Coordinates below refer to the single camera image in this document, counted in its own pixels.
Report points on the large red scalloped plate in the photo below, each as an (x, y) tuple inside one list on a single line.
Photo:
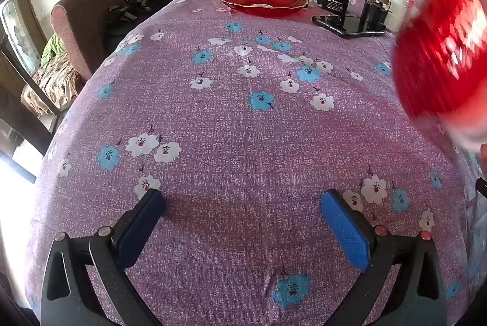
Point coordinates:
[(430, 56)]

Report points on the purple floral tablecloth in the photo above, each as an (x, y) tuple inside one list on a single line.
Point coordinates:
[(228, 139)]

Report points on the small black device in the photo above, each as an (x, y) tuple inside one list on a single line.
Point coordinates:
[(373, 16)]

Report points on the patterned blanket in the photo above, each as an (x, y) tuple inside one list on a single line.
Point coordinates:
[(49, 82)]

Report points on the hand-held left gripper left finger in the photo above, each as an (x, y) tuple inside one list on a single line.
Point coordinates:
[(139, 231)]

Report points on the green cloth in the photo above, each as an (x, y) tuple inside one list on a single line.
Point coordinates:
[(51, 48)]

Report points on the white foam cup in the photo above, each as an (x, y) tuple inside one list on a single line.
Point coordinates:
[(397, 8)]

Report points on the black bag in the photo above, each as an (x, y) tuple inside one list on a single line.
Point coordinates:
[(125, 12)]

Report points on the wooden chair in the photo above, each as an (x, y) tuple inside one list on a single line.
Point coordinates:
[(23, 120)]

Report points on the maroon armchair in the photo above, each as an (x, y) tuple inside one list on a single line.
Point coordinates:
[(76, 25)]

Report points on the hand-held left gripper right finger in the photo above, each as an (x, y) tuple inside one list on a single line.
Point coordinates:
[(344, 229)]

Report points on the wooden glass door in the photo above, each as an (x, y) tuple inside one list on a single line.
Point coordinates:
[(17, 29)]

